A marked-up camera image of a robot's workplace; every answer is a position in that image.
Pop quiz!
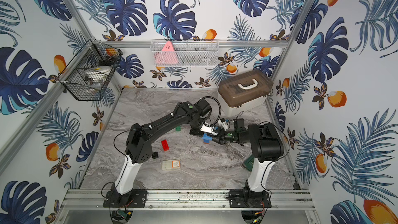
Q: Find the black small lego brick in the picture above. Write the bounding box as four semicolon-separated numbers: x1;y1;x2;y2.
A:
152;152;159;159

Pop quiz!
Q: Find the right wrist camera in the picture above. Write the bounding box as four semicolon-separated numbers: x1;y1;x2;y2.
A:
218;118;229;130

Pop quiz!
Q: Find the white mesh wall basket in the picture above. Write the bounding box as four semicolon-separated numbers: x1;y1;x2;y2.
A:
150;39;220;66

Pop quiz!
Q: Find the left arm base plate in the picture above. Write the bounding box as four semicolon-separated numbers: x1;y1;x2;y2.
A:
103;189;148;208

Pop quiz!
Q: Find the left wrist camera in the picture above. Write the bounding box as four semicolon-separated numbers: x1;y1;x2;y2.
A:
200;123;216;135

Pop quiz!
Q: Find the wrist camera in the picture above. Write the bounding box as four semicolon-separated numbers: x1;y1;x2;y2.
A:
200;123;216;135
218;118;229;130

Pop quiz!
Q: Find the black wire basket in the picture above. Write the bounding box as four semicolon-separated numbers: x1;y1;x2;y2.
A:
57;39;123;101

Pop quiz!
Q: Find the aluminium front rail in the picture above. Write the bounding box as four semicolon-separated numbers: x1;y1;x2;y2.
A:
60;190;315;211

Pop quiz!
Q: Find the dark green plastic piece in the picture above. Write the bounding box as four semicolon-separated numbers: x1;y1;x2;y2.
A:
242;155;255;172

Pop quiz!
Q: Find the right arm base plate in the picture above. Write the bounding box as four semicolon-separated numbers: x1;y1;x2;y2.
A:
226;188;272;208

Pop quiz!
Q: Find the pink triangle object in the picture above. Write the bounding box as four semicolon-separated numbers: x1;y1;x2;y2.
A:
154;41;178;66

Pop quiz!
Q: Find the white eraser with orange label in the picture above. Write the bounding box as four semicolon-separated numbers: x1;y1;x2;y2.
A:
162;160;180;170

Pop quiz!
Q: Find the red long lego brick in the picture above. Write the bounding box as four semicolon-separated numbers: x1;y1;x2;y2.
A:
161;140;170;151

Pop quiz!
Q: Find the light blue long lego brick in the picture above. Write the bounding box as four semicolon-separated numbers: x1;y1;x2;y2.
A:
202;133;212;144

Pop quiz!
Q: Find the brown lidded storage box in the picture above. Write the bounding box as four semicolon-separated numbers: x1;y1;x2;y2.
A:
218;69;274;117

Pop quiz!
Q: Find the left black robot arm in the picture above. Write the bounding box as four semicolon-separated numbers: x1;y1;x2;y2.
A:
115;99;211;195

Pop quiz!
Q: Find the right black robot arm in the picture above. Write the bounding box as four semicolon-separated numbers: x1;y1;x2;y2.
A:
210;118;285;192

